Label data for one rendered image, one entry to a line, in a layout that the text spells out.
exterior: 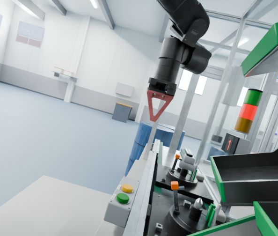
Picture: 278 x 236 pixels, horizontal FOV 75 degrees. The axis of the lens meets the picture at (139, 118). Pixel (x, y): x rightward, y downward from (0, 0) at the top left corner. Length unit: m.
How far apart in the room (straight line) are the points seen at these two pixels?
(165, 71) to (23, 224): 0.55
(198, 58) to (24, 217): 0.64
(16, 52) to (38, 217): 13.22
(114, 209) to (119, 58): 10.98
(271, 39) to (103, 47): 11.53
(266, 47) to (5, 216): 0.68
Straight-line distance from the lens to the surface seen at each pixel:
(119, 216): 0.60
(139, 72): 11.15
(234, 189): 0.21
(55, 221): 0.66
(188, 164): 0.88
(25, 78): 13.19
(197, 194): 0.83
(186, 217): 0.60
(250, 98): 0.75
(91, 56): 11.76
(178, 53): 0.46
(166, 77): 0.44
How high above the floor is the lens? 1.26
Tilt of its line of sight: 5 degrees down
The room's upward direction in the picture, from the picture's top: 16 degrees clockwise
